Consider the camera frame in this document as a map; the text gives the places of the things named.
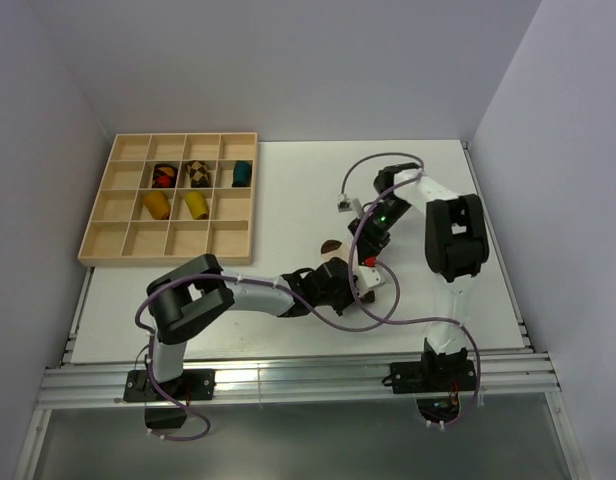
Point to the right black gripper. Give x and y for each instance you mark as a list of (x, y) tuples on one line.
[(370, 241)]

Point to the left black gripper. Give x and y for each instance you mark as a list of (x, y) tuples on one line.
[(339, 308)]

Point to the cream brown striped sock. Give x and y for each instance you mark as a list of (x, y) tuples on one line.
[(333, 250)]

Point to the yellow bear sock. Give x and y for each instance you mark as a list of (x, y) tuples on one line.
[(197, 205)]

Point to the mustard yellow sock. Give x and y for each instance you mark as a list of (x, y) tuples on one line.
[(157, 205)]

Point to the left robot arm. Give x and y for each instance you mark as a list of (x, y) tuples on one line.
[(191, 297)]

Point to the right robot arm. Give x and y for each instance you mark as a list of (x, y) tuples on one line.
[(455, 247)]

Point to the dark green rolled sock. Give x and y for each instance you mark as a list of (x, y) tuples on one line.
[(242, 174)]

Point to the brown checkered rolled sock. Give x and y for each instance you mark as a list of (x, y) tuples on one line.
[(198, 174)]

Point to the wooden compartment tray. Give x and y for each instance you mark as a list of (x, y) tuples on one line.
[(121, 232)]

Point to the red black rolled sock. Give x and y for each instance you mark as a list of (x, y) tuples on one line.
[(164, 176)]

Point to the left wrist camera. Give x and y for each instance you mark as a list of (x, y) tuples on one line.
[(368, 276)]

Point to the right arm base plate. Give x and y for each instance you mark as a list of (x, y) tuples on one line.
[(415, 378)]

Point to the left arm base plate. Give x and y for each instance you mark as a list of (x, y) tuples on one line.
[(192, 385)]

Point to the aluminium frame rail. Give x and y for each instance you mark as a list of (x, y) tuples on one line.
[(296, 380)]

